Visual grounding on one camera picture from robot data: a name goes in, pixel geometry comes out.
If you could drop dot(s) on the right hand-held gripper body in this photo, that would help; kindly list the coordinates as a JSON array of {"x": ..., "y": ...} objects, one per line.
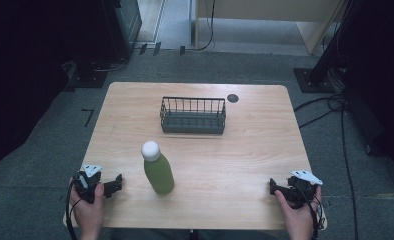
[{"x": 301, "y": 190}]

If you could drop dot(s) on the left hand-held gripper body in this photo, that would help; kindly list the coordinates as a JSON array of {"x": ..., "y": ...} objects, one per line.
[{"x": 86, "y": 185}]

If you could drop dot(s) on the person's right hand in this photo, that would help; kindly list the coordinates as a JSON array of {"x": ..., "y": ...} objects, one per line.
[{"x": 298, "y": 218}]

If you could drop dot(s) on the person's left hand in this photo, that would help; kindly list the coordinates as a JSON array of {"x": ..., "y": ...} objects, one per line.
[{"x": 88, "y": 215}]

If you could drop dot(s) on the green bottle with white cap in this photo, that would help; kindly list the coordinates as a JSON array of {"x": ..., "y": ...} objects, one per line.
[{"x": 158, "y": 170}]

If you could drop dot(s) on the black angled tape mark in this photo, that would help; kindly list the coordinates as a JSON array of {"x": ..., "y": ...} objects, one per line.
[{"x": 89, "y": 116}]

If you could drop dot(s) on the dark round table grommet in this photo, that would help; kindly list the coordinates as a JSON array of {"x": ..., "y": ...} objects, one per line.
[{"x": 232, "y": 98}]

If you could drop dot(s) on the black metal stand with base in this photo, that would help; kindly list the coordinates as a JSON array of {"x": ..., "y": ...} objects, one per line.
[{"x": 321, "y": 71}]

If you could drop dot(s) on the black curtain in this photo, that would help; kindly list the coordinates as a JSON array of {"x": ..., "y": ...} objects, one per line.
[
  {"x": 21, "y": 66},
  {"x": 381, "y": 73}
]

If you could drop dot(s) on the short black tape strip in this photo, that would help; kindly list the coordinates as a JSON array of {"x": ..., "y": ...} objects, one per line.
[
  {"x": 157, "y": 48},
  {"x": 143, "y": 48},
  {"x": 182, "y": 50}
]

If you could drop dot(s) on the dark cabinet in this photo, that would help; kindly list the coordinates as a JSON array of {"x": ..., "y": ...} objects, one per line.
[{"x": 125, "y": 26}]

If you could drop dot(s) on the light wooden furniture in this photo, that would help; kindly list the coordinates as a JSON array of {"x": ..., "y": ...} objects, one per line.
[{"x": 268, "y": 20}]

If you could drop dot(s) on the black stand base plate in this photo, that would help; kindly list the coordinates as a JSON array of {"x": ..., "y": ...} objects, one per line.
[{"x": 86, "y": 78}]

